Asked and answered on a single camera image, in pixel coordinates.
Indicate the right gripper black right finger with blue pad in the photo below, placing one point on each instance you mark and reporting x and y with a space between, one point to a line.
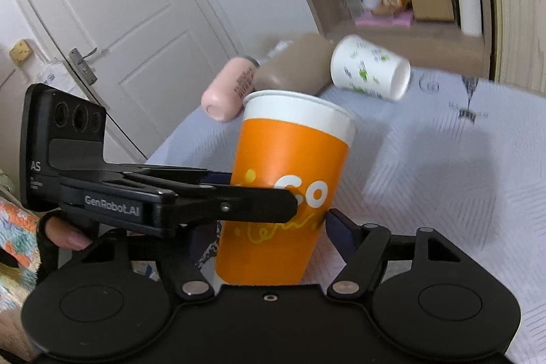
363 249

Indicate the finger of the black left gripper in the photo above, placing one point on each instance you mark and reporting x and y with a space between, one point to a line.
203 196

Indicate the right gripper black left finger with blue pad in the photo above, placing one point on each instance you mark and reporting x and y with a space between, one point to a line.
178 272

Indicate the orange paper cup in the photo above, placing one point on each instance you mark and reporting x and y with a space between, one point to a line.
290 156

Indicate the taupe tumbler cup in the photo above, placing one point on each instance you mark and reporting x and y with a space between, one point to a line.
303 66

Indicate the white green-print paper cup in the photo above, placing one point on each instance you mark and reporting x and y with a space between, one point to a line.
362 66

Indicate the person's left hand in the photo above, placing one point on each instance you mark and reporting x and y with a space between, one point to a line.
64 235

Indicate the pink tumbler bottle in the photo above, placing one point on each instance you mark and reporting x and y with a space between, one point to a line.
223 98

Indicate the white patterned tablecloth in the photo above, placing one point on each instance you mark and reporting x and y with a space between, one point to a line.
466 157

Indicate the white door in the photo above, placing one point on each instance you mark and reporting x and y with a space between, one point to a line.
153 62

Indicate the pink flat package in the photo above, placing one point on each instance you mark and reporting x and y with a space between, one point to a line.
403 19

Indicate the brown cardboard box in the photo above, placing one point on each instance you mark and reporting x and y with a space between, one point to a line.
433 10

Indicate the light wood wardrobe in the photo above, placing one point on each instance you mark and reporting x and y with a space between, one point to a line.
520 44

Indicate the metal door handle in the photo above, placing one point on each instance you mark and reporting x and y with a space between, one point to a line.
80 64

